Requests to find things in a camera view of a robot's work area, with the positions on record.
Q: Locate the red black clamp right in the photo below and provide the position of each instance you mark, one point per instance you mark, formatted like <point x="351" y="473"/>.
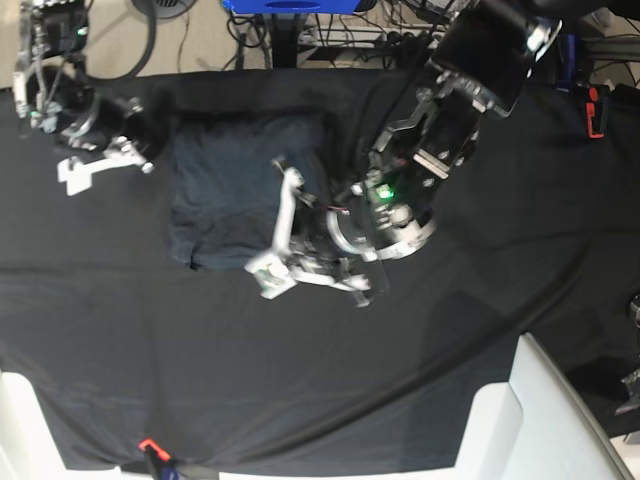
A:
<point x="596" y="110"/>

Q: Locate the round grey floor base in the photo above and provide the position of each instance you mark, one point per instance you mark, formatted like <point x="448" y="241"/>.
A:
<point x="164" y="9"/>

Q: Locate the black table leg post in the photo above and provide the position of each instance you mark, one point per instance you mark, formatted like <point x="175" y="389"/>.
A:
<point x="284" y="32"/>

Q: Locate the dark grey T-shirt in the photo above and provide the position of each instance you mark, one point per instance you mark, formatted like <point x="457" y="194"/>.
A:
<point x="227" y="188"/>

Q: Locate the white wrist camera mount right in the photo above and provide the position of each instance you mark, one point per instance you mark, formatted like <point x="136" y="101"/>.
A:
<point x="77" y="175"/>

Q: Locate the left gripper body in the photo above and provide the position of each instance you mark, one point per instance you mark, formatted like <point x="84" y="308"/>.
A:
<point x="328" y="246"/>

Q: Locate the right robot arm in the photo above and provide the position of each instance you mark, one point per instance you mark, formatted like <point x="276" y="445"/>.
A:
<point x="53" y="93"/>

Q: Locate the blue plastic box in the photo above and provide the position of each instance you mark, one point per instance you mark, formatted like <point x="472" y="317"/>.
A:
<point x="291" y="6"/>

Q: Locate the white power strip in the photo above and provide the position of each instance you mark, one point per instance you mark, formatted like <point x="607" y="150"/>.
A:
<point x="358" y="37"/>

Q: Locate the red blue clamp bottom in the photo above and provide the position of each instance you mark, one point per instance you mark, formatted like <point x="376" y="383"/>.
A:
<point x="160" y="463"/>

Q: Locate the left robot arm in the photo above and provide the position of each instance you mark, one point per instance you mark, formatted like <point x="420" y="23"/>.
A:
<point x="478" y="68"/>

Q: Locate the white panel left corner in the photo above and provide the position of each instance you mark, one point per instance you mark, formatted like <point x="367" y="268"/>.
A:
<point x="28" y="450"/>

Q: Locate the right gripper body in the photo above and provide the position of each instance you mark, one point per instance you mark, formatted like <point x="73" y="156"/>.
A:
<point x="104" y="125"/>

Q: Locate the black table cloth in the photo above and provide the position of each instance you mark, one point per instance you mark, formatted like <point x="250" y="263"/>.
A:
<point x="538" y="232"/>

